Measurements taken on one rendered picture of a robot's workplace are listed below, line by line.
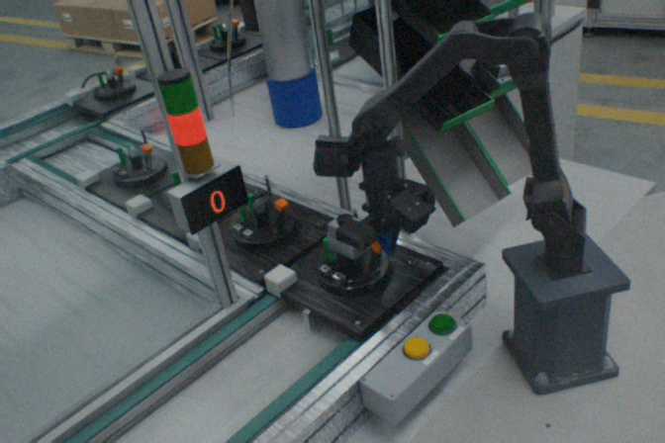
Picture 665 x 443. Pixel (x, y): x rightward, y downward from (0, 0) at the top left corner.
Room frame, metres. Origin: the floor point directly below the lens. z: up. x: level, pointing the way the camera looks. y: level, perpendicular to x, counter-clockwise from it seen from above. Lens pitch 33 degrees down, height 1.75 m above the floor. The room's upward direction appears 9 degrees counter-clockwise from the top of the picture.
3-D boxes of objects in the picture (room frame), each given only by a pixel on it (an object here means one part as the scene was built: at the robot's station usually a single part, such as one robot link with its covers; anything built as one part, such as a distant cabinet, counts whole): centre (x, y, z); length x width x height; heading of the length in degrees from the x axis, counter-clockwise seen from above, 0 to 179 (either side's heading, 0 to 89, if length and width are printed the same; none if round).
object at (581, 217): (0.83, -0.34, 1.15); 0.09 x 0.07 x 0.06; 157
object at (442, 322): (0.85, -0.15, 0.96); 0.04 x 0.04 x 0.02
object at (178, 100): (0.98, 0.20, 1.38); 0.05 x 0.05 x 0.05
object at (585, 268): (0.84, -0.35, 1.09); 0.07 x 0.07 x 0.06; 6
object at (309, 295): (1.02, -0.02, 0.96); 0.24 x 0.24 x 0.02; 41
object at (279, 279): (1.03, 0.11, 0.97); 0.05 x 0.05 x 0.04; 41
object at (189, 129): (0.98, 0.20, 1.33); 0.05 x 0.05 x 0.05
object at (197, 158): (0.98, 0.20, 1.28); 0.05 x 0.05 x 0.05
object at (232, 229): (1.21, 0.15, 1.01); 0.24 x 0.24 x 0.13; 41
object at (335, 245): (1.03, -0.02, 1.06); 0.08 x 0.04 x 0.07; 41
